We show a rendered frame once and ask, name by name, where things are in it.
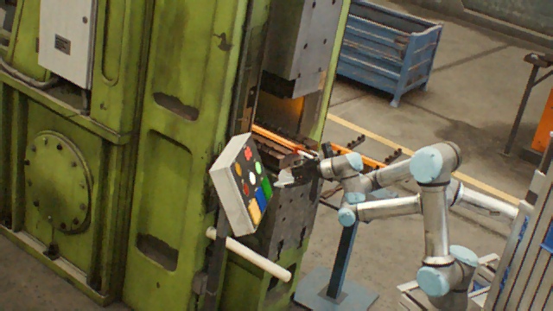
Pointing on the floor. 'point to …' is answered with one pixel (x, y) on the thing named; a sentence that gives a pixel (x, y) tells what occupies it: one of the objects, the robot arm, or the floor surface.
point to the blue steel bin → (388, 48)
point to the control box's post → (217, 260)
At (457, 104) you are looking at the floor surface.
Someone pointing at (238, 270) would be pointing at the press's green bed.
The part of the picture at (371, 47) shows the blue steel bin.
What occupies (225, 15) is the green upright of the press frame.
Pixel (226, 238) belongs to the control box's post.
